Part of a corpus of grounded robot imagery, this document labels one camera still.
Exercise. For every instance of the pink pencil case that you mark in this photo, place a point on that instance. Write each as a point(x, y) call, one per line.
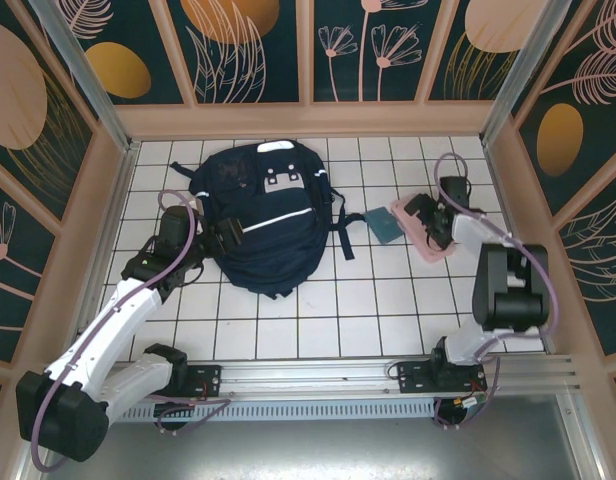
point(413, 235)

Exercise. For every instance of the small teal notebook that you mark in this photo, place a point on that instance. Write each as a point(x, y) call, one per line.
point(383, 227)

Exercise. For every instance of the navy blue student backpack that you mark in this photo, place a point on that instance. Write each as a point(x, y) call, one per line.
point(273, 250)

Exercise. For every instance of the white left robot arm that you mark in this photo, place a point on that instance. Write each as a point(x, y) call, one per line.
point(113, 320)

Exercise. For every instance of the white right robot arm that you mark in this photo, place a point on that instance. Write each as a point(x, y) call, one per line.
point(508, 290)

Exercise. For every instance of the grey metal base sheet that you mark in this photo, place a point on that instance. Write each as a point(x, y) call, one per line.
point(308, 455)

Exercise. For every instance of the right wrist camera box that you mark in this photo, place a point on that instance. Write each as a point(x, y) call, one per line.
point(454, 190)

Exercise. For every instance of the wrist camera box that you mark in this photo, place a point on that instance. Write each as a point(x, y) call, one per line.
point(174, 225)
point(454, 190)

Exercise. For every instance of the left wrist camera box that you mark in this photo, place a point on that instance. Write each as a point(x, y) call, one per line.
point(174, 225)

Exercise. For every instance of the wall panel with pink flowers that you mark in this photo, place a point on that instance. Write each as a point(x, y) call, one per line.
point(368, 85)

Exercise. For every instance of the wall panel with single flower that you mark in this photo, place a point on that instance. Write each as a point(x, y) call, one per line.
point(18, 310)

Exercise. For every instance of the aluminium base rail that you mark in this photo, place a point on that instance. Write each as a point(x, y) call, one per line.
point(308, 375)

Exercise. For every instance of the wall panel orange oval pink feathers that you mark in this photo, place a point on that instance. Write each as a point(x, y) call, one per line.
point(588, 150)

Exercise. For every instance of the aluminium corner post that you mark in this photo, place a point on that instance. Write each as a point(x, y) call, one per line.
point(85, 75)
point(520, 75)

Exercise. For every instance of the wall panel with pink leaf outlines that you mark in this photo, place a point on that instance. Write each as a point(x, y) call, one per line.
point(603, 260)

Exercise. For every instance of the wall panel orange circle and leaves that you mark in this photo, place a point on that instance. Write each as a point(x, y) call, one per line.
point(283, 60)

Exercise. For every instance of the wall panel pink circle gold leaves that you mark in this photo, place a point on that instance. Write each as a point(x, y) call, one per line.
point(458, 30)

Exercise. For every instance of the wall panel with orange oval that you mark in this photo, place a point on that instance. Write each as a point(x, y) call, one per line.
point(138, 30)

